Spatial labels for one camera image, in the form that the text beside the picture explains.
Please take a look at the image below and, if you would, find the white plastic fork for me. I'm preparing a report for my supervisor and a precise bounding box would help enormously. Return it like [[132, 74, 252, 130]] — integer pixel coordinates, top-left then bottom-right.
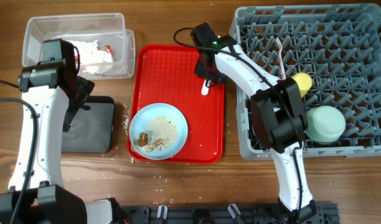
[[201, 80, 210, 96]]

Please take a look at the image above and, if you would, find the white napkin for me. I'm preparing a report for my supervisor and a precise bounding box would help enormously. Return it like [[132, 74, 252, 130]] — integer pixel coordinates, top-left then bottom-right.
[[69, 40, 114, 74]]

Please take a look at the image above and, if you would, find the white plastic spoon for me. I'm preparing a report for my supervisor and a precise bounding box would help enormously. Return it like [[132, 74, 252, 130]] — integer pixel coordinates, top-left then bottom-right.
[[275, 38, 286, 80]]

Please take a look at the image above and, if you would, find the brown food scrap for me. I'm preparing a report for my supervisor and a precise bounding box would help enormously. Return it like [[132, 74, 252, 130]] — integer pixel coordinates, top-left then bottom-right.
[[134, 133, 148, 147]]

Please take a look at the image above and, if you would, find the light blue plate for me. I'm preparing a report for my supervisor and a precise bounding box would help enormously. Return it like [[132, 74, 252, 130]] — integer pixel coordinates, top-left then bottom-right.
[[129, 103, 188, 161]]

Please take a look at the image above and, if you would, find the yellow plastic cup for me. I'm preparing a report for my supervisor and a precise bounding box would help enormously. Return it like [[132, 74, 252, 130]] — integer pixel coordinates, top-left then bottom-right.
[[292, 73, 313, 97]]

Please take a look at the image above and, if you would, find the mint green bowl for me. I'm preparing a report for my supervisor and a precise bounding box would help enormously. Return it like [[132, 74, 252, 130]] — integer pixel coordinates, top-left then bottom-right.
[[306, 106, 346, 144]]

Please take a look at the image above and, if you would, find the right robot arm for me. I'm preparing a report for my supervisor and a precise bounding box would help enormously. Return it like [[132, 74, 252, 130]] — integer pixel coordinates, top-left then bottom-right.
[[190, 22, 316, 223]]

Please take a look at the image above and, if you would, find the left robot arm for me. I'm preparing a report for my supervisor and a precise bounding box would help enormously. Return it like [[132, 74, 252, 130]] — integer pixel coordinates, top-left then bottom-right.
[[0, 39, 128, 223]]

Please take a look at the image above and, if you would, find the grey dishwasher rack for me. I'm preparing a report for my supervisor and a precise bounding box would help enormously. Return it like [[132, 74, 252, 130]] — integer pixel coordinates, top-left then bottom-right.
[[230, 4, 381, 157]]

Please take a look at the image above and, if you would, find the clear plastic bin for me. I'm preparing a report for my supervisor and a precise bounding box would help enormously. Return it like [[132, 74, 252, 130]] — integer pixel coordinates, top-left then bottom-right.
[[22, 13, 136, 80]]

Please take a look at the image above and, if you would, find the black plastic bin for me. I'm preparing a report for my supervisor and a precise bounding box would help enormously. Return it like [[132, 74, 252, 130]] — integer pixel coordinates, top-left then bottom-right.
[[62, 96, 115, 153]]

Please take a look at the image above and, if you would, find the red serving tray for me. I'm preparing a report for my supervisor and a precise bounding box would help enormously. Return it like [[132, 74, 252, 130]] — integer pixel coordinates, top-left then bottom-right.
[[130, 45, 225, 164]]

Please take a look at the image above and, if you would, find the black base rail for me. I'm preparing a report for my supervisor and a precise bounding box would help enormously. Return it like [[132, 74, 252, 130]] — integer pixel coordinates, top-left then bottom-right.
[[120, 203, 340, 224]]

